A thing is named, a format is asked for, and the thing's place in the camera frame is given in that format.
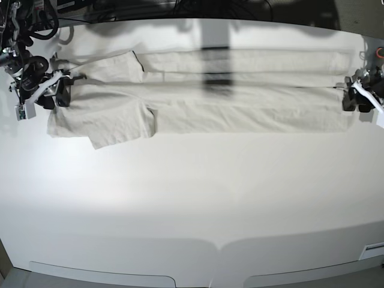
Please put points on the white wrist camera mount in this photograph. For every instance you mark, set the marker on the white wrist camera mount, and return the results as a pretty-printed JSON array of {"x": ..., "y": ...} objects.
[
  {"x": 27, "y": 111},
  {"x": 369, "y": 96}
]

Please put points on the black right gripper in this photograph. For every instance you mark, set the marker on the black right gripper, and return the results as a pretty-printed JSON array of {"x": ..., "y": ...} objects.
[{"x": 36, "y": 75}]

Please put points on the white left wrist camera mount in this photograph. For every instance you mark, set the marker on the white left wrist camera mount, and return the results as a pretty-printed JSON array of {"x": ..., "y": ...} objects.
[{"x": 369, "y": 96}]

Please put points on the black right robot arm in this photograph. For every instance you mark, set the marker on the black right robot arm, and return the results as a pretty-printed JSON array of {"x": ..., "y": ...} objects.
[{"x": 18, "y": 33}]

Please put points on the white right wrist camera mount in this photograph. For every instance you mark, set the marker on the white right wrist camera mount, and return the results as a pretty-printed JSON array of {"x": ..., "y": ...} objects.
[{"x": 27, "y": 111}]

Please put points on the beige T-shirt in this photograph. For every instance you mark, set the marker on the beige T-shirt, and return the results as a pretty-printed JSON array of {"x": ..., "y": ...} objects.
[{"x": 128, "y": 96}]

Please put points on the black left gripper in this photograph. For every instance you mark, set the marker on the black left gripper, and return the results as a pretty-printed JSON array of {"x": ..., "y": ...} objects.
[{"x": 355, "y": 100}]

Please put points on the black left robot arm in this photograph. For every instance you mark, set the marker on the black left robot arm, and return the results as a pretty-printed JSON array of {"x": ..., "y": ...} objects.
[{"x": 376, "y": 61}]

